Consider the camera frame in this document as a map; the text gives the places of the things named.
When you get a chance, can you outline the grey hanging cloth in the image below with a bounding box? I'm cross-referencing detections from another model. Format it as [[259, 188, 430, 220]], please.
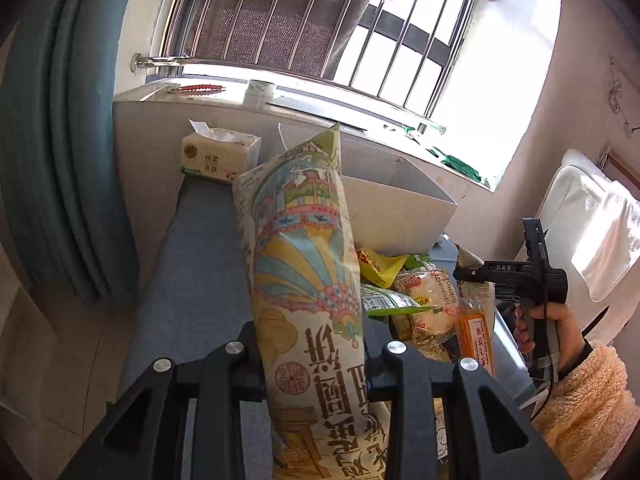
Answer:
[[175, 0, 373, 78]]

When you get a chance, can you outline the person's right hand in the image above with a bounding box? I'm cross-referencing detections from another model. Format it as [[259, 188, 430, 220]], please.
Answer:
[[513, 301, 587, 373]]

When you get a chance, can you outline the white cushioned chair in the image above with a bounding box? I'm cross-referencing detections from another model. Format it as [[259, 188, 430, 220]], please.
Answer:
[[536, 148, 639, 344]]

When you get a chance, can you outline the white paper cup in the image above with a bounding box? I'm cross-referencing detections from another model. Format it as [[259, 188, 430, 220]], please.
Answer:
[[243, 79, 276, 108]]

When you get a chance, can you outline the tissue pack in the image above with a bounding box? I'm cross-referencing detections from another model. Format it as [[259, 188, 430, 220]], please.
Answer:
[[180, 120, 262, 184]]

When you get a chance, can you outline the green striped snack packet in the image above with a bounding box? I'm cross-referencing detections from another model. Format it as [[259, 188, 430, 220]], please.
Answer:
[[360, 284, 432, 318]]

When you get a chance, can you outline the fuzzy beige sleeve forearm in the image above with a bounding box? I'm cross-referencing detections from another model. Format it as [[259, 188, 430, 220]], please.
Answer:
[[533, 341, 639, 479]]

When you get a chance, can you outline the white cardboard box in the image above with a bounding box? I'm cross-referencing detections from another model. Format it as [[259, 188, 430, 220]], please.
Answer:
[[276, 121, 459, 257]]

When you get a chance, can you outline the orange snack bar packet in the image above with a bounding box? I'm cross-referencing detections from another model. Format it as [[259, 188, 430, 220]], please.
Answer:
[[454, 306, 495, 375]]

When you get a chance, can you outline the large illustrated snack bag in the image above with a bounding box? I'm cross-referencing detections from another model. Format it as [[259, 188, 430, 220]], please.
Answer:
[[233, 127, 390, 479]]

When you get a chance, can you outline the clear bread packet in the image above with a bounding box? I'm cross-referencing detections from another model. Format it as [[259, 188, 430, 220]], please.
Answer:
[[393, 264, 459, 341]]

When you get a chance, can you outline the metal window railing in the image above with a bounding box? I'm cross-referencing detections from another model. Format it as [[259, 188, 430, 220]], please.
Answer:
[[131, 0, 495, 117]]

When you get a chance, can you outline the yellow snack packet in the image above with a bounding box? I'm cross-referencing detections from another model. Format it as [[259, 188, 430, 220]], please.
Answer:
[[357, 248, 408, 288]]

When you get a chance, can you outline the red beaded tool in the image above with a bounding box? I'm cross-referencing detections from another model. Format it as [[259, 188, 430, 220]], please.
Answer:
[[167, 84, 226, 96]]

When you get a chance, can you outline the green cloth on sill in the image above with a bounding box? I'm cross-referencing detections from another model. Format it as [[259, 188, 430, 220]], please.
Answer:
[[404, 122, 489, 188]]

